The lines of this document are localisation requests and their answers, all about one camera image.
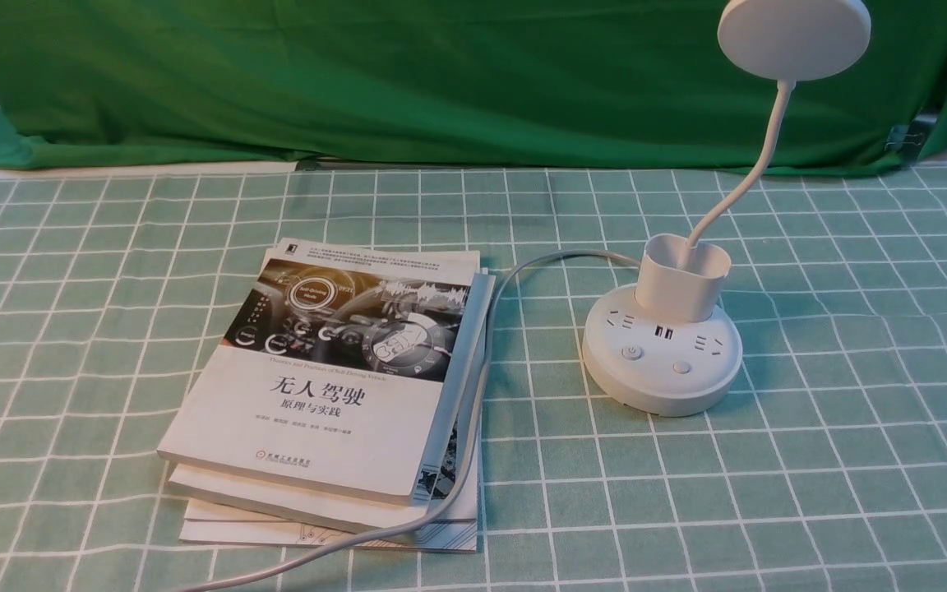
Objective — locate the white desk lamp with socket base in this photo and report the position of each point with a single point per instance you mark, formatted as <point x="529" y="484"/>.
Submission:
<point x="663" y="344"/>

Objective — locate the top white self-driving book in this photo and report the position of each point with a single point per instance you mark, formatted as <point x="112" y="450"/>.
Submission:
<point x="334" y="386"/>

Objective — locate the bottom white book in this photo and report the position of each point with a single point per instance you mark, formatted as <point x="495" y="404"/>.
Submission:
<point x="222" y="509"/>

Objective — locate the middle white book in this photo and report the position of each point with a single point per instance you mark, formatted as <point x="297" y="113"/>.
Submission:
<point x="457" y="395"/>

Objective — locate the green checkered tablecloth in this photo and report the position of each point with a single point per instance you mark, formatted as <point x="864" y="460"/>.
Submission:
<point x="825" y="468"/>

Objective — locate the green backdrop cloth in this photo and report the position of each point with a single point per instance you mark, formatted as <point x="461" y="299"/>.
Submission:
<point x="575" y="84"/>

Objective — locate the metal binder clip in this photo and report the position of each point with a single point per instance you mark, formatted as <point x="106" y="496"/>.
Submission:
<point x="907" y="141"/>

